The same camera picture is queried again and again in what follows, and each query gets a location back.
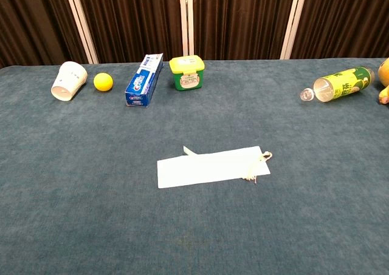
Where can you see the white paper card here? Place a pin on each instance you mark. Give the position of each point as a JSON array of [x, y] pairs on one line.
[[206, 168]]

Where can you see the green container yellow lid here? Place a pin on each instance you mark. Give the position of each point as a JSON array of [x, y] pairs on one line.
[[187, 73]]

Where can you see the blue white toothpaste box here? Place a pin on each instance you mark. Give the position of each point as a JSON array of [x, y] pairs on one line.
[[143, 83]]

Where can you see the yellow ball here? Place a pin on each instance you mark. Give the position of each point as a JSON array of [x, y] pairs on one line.
[[103, 81]]

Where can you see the blue felt table cloth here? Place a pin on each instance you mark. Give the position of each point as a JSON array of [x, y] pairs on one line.
[[91, 181]]

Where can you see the dark curtain screen panel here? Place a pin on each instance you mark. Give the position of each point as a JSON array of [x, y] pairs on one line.
[[30, 23], [343, 20], [240, 20], [133, 20]]

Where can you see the white paper cup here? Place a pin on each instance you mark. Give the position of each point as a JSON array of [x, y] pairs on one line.
[[68, 80]]

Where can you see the plastic bottle green label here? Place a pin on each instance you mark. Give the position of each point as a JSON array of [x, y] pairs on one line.
[[343, 83]]

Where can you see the yellow plush duck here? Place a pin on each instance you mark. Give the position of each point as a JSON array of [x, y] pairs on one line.
[[385, 74]]

